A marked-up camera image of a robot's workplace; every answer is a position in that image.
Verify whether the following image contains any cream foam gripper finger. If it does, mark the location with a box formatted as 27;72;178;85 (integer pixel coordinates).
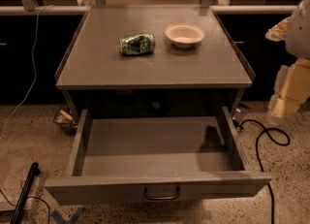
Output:
265;17;290;42

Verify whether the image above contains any grey top drawer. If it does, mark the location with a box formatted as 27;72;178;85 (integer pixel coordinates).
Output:
46;107;271;205

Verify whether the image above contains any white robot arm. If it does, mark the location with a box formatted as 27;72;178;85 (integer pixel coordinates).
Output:
265;0;310;119

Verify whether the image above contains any grey cabinet with top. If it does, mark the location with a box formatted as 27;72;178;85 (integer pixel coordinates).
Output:
56;5;255;112

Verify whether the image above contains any white paper bowl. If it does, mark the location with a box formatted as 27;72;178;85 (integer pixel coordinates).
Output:
165;23;204;48

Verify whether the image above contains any crushed green soda can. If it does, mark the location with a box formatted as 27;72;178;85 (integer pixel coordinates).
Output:
119;33;155;56

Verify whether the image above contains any black pole on floor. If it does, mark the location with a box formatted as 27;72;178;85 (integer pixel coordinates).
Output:
10;162;40;224

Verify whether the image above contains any metal counter rail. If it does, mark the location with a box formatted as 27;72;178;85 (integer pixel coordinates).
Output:
0;5;297;16

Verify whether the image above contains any black floor cable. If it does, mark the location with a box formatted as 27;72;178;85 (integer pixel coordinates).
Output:
232;118;292;224

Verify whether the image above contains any metal drawer handle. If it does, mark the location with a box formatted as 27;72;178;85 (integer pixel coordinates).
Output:
143;186;181;201

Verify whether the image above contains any wire basket under cabinet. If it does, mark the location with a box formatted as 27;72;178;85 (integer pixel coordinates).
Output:
52;106;78;135

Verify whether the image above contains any white hanging cable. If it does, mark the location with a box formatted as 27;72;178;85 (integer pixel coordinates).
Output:
0;4;52;139

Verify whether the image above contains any thin black left cable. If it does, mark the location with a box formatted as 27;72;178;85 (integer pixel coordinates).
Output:
0;180;52;224

